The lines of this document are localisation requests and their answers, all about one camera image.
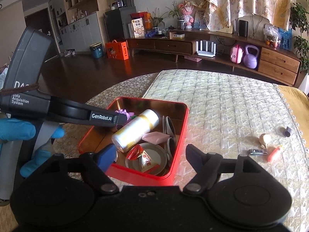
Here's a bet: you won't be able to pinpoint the blue trash bin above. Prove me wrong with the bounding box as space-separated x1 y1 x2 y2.
89 43 103 59

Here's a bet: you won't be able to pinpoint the blue box on cabinet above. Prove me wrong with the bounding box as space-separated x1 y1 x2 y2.
279 28 292 51

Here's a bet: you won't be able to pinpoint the beige garlic shaped toy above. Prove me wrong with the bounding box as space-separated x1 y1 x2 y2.
259 133 272 149

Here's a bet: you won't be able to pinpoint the potted green tree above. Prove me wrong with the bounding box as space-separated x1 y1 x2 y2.
290 0 308 72

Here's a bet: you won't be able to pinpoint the dark lipstick tube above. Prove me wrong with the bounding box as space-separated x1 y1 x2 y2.
283 126 292 137

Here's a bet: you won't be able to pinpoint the purple kettlebell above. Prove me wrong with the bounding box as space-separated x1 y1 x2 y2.
243 44 260 69

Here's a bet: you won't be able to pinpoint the snack box with cartoon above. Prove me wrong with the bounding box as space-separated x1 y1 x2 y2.
132 18 144 38

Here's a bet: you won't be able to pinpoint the black speaker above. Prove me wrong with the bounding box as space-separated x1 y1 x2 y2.
238 20 249 37

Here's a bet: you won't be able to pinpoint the quilted cream table mat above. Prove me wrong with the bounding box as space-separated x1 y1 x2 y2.
143 70 308 231

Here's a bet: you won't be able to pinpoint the red metal tin box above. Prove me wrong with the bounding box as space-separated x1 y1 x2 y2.
77 96 190 187

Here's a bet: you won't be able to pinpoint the orange pink small stick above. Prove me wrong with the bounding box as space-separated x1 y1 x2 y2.
267 146 282 163

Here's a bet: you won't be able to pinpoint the lace tablecloth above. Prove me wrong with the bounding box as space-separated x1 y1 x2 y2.
0 72 160 225

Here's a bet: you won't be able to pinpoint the white wifi router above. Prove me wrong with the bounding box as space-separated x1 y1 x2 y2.
196 40 216 58

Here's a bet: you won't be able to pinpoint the metal nail clipper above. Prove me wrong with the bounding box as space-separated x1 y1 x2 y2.
248 149 268 156

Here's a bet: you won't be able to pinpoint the orange gift box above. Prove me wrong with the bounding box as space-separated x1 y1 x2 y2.
105 40 129 60

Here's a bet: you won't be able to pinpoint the red snack packet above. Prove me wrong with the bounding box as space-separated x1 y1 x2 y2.
126 144 159 173

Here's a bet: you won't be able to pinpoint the pink comb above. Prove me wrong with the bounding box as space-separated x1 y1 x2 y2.
141 131 170 145

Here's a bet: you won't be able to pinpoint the purple sheep toy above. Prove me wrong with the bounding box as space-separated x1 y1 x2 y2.
116 109 135 121

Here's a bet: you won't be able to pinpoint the black cabinet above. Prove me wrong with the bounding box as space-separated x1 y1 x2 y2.
104 0 137 42

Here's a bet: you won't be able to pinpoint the pink toy case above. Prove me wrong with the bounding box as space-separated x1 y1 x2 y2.
230 44 244 64

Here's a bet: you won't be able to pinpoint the white yellow bottle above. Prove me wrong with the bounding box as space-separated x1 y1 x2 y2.
112 109 159 153

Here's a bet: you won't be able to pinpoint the wooden tv cabinet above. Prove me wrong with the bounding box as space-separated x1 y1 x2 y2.
126 29 301 86

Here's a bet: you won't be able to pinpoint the white frame sunglasses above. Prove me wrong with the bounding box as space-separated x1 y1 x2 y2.
162 116 177 163

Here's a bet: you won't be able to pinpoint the bag of fruit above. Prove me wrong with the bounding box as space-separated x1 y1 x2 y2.
263 25 281 48

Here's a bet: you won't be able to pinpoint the round metal tin lid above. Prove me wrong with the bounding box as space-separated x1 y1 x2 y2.
125 142 168 175

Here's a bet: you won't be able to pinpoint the blue gloved hand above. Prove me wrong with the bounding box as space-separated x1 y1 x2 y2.
1 118 53 178

